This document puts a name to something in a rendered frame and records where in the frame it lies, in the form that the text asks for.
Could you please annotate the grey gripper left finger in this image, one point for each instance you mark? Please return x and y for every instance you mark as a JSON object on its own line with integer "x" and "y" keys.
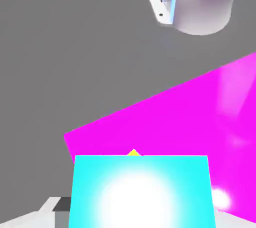
{"x": 50, "y": 215}

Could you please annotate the small yellow cube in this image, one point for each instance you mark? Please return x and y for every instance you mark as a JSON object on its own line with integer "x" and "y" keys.
{"x": 133, "y": 152}

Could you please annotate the large magenta box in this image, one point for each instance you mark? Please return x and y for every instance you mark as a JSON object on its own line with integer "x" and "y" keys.
{"x": 180, "y": 121}

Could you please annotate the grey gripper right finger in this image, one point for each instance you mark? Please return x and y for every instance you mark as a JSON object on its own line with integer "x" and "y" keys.
{"x": 234, "y": 221}

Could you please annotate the small cyan cube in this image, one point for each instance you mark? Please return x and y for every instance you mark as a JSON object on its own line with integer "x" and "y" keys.
{"x": 140, "y": 192}

